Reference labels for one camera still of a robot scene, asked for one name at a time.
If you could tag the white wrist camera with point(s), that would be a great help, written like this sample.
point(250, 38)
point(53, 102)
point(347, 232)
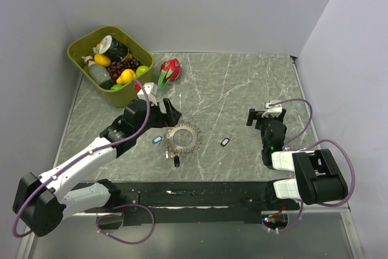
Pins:
point(273, 108)
point(150, 91)

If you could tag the grey pump bottle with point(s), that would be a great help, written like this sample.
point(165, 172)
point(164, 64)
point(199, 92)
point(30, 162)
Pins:
point(98, 73)

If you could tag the yellow pear toy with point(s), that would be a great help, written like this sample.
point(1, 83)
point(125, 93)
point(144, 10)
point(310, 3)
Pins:
point(126, 77)

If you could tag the black cylindrical can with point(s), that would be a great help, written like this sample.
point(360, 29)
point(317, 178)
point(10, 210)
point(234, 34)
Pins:
point(113, 49)

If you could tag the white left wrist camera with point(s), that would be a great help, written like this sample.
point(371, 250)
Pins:
point(150, 91)

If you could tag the black key tag on table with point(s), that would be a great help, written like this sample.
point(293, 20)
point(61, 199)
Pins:
point(224, 142)

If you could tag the olive green plastic bin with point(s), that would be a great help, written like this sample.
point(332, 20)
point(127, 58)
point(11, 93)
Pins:
point(83, 47)

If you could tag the green lime toy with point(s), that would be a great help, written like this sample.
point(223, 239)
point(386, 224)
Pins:
point(116, 87)

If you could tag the green apple toy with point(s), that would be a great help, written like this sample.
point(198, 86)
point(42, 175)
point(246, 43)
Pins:
point(141, 69)

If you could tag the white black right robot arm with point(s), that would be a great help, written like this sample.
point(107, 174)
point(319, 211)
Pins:
point(318, 179)

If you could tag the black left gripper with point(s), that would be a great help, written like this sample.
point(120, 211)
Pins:
point(165, 119)

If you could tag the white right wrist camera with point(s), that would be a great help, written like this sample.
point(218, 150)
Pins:
point(273, 108)

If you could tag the dark purple grape bunch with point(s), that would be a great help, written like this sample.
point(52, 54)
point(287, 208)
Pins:
point(116, 68)

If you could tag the blue key tag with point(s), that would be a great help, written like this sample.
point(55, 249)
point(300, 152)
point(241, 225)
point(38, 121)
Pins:
point(157, 139)

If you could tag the red dragon fruit toy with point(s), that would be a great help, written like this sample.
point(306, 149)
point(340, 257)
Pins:
point(169, 71)

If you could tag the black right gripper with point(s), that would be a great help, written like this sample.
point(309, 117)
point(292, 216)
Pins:
point(253, 114)

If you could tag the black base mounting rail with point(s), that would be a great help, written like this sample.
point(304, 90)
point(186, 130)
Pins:
point(194, 202)

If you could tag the round metal key ring plate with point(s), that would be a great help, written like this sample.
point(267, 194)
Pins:
point(183, 138)

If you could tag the yellow lemon toy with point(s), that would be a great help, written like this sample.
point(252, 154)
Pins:
point(102, 60)

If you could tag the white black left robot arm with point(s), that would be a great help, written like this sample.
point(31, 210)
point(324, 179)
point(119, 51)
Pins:
point(43, 201)

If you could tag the black key tag on ring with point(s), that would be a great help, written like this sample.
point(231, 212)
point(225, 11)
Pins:
point(176, 161)

